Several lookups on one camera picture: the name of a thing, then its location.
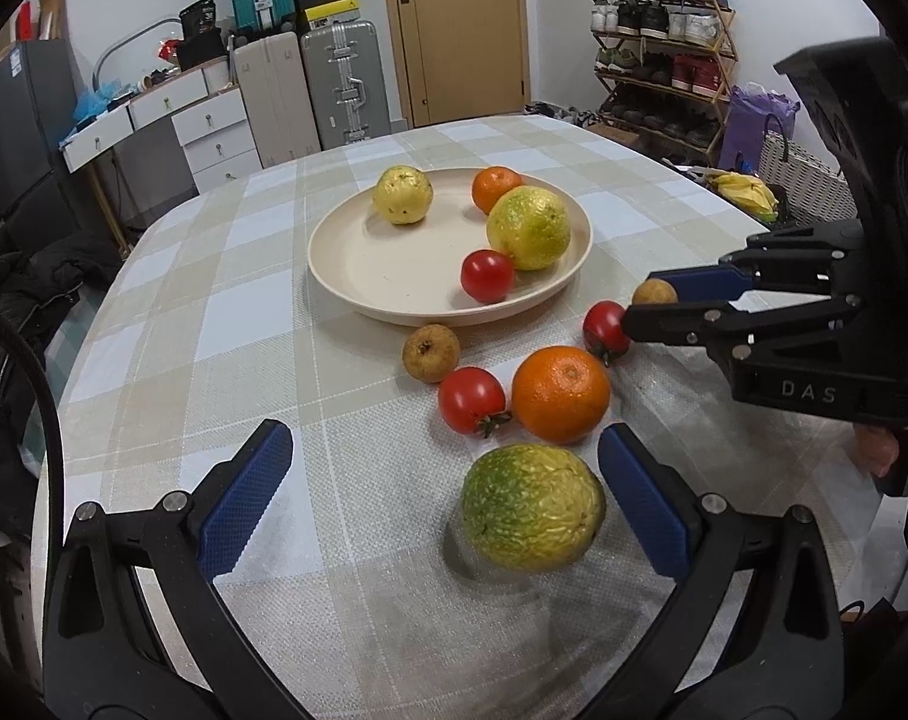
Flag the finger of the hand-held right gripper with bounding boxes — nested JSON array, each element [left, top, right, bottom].
[[620, 291, 864, 372], [664, 221, 867, 302]]

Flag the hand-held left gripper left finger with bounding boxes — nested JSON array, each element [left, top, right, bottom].
[[40, 420, 320, 720]]

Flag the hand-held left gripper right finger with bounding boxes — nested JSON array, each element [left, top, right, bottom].
[[574, 424, 849, 720]]

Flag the small brown fruit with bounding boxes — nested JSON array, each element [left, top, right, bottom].
[[401, 324, 462, 384], [632, 278, 678, 307]]

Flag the red tomato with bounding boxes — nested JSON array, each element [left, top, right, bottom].
[[581, 301, 632, 367], [437, 367, 513, 439], [460, 250, 516, 303]]

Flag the wrinkled yellow green fruit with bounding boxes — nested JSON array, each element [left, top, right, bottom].
[[460, 444, 607, 572]]

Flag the orange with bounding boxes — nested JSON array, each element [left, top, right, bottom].
[[472, 166, 524, 215], [512, 345, 612, 445]]

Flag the large yellow citrus fruit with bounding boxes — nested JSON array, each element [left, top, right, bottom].
[[486, 185, 573, 272]]

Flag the cream round plate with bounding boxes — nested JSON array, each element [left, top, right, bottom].
[[308, 167, 592, 327]]

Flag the yellow guava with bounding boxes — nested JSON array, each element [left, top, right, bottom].
[[371, 166, 434, 225]]

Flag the person's right hand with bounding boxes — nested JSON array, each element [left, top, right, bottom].
[[853, 422, 901, 478]]

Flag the bunch of bananas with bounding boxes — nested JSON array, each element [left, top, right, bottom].
[[705, 171, 781, 222]]

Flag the white woven basket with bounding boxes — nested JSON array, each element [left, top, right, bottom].
[[757, 127, 860, 226]]

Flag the purple bag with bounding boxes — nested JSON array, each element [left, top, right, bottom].
[[718, 84, 801, 173]]

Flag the scattered sneakers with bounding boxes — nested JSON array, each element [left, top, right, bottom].
[[525, 101, 597, 128]]

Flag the wooden shoe rack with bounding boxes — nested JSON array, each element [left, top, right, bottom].
[[593, 0, 738, 166]]

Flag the shoe rack with shoes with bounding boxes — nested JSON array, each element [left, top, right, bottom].
[[580, 0, 729, 147]]

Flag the black jacket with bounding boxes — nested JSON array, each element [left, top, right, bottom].
[[0, 232, 121, 518]]

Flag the wooden door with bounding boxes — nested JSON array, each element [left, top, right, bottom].
[[379, 0, 531, 128]]

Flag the white drawer cabinet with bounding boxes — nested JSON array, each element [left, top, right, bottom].
[[173, 86, 264, 194]]

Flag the white desk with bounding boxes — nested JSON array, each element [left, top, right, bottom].
[[60, 64, 237, 256]]

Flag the beige suitcase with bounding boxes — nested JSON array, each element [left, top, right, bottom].
[[231, 31, 321, 170]]

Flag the silver suitcase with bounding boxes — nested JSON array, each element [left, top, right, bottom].
[[300, 20, 392, 149]]

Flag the blue plastic bag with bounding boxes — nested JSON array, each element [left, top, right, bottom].
[[71, 79, 125, 128]]

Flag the dark grey refrigerator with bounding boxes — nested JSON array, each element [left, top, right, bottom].
[[0, 39, 95, 241]]

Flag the black yellow shoe box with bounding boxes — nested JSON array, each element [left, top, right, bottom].
[[304, 0, 361, 32]]

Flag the curved metal bar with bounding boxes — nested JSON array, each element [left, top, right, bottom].
[[92, 19, 181, 91]]

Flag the black printed bag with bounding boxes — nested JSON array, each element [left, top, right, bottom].
[[180, 0, 223, 38]]

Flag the black cable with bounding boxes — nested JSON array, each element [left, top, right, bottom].
[[0, 304, 67, 691]]

